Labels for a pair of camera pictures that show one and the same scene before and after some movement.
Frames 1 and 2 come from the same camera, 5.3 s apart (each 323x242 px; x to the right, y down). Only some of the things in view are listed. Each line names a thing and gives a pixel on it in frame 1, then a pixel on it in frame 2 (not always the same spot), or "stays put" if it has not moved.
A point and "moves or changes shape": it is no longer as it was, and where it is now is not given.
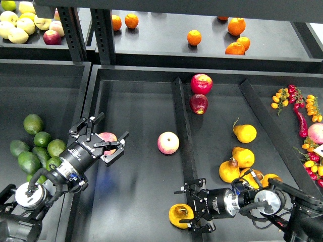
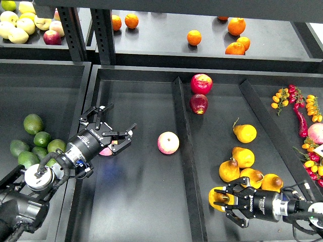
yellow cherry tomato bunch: [313, 109] stays put
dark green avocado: [29, 162] stays put
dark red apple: [199, 103] stays put
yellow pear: [179, 212] moves or changes shape
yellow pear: [229, 171] stays put
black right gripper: [208, 204] → [251, 202]
